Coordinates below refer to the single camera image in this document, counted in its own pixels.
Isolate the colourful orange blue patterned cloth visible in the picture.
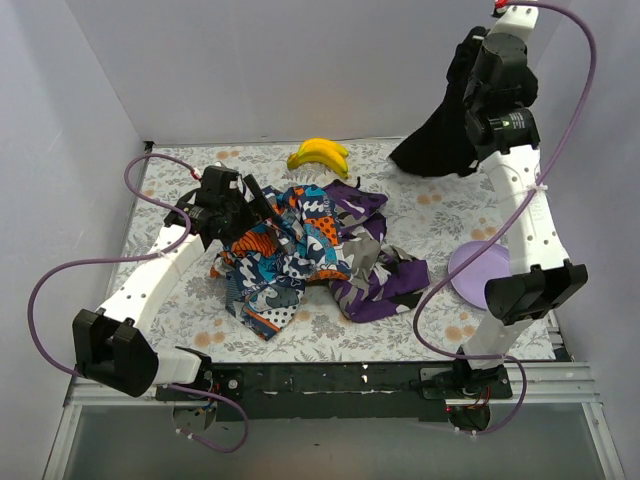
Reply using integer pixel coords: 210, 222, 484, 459
210, 184, 351, 341

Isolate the black cloth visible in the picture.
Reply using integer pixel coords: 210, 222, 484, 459
389, 26, 487, 178

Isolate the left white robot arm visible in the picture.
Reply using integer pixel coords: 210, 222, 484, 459
72, 166, 275, 397

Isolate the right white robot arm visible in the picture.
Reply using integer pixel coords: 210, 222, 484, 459
460, 33, 588, 371

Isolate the purple camouflage cloth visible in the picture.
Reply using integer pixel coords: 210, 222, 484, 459
324, 180, 430, 324

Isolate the yellow banana bunch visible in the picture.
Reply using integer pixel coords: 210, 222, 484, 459
287, 138, 349, 179

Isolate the floral table mat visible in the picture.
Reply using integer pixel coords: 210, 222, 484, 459
126, 140, 501, 363

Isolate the lilac plate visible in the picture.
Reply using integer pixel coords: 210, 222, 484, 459
448, 241, 510, 310

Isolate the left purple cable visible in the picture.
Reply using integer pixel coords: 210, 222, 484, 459
27, 153, 204, 377

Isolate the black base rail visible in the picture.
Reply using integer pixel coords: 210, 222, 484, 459
155, 361, 513, 422

